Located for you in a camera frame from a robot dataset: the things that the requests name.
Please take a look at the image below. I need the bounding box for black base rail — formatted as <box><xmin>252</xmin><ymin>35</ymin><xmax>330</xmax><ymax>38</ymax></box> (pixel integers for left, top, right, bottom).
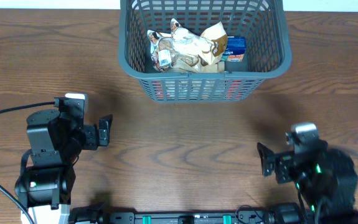
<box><xmin>68</xmin><ymin>203</ymin><xmax>341</xmax><ymax>224</ymax></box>

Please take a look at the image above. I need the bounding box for grey plastic basket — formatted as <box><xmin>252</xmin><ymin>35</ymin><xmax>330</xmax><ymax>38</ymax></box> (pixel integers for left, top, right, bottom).
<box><xmin>118</xmin><ymin>0</ymin><xmax>292</xmax><ymax>103</ymax></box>

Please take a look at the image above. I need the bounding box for beige snack pouch bottom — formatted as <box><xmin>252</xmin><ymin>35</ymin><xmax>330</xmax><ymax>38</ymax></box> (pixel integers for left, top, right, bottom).
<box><xmin>171</xmin><ymin>19</ymin><xmax>228</xmax><ymax>65</ymax></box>

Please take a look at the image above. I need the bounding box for beige snack pouch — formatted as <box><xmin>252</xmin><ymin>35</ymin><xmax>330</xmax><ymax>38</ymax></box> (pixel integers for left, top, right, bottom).
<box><xmin>147</xmin><ymin>30</ymin><xmax>200</xmax><ymax>73</ymax></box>
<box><xmin>171</xmin><ymin>19</ymin><xmax>228</xmax><ymax>65</ymax></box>
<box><xmin>168</xmin><ymin>60</ymin><xmax>225</xmax><ymax>73</ymax></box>

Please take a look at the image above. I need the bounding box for orange yellow cracker package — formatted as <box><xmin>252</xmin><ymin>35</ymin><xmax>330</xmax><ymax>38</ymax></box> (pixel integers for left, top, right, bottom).
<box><xmin>152</xmin><ymin>80</ymin><xmax>250</xmax><ymax>101</ymax></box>

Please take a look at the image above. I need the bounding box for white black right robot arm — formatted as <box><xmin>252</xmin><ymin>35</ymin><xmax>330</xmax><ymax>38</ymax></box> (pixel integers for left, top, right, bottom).
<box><xmin>257</xmin><ymin>140</ymin><xmax>358</xmax><ymax>224</ymax></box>

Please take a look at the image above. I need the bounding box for blue tissue multipack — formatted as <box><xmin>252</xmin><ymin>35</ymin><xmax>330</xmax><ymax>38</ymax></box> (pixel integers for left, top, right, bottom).
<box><xmin>222</xmin><ymin>36</ymin><xmax>246</xmax><ymax>62</ymax></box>

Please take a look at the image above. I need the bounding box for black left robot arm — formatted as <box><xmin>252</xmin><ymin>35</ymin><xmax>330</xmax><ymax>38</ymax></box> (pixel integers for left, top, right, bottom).
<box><xmin>15</xmin><ymin>106</ymin><xmax>113</xmax><ymax>223</ymax></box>

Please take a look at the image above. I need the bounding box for beige snack pouch top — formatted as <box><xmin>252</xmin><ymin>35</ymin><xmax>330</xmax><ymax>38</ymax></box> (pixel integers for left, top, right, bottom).
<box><xmin>147</xmin><ymin>30</ymin><xmax>200</xmax><ymax>73</ymax></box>

